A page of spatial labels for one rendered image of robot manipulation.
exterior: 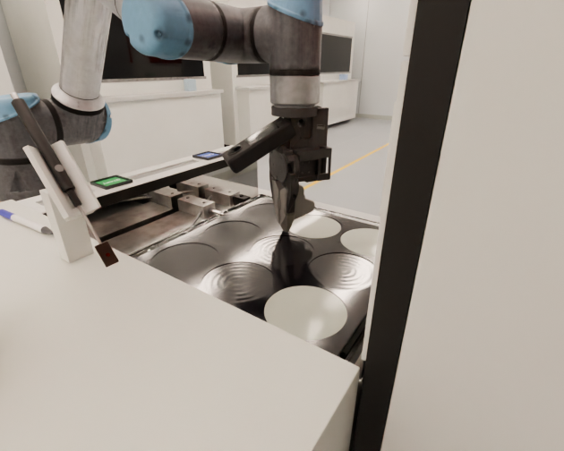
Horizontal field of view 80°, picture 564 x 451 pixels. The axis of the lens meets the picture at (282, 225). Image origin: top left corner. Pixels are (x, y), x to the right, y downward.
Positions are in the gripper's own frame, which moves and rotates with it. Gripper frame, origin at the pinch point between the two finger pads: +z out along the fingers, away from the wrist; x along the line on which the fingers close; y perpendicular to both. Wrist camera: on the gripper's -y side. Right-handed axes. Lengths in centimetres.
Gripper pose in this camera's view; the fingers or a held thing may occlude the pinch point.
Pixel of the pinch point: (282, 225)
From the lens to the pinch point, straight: 59.8
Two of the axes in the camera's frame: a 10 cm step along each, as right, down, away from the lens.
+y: 9.2, -1.7, 3.5
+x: -3.9, -3.9, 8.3
